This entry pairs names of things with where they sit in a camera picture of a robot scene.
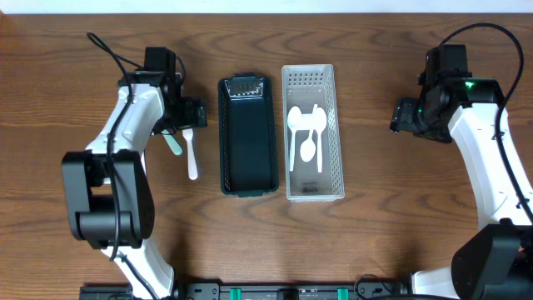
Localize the mint green plastic fork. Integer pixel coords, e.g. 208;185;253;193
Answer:
162;130;183;156

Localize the clear white plastic basket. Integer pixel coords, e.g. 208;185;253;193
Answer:
281;64;345;203

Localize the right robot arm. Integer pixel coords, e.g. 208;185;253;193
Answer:
390;44;532;299

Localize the white spoon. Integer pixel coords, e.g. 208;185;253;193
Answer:
287;106;309;172
313;107;327;173

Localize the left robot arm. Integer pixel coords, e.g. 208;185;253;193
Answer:
61;47;207;299

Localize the white spoon bowl down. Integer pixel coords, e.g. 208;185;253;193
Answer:
300;104;318;163

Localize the dark green plastic basket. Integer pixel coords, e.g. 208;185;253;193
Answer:
217;72;279;198

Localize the black mounting rail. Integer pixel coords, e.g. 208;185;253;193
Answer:
79;278;413;300

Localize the white fork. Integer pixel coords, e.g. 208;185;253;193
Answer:
182;128;198;180

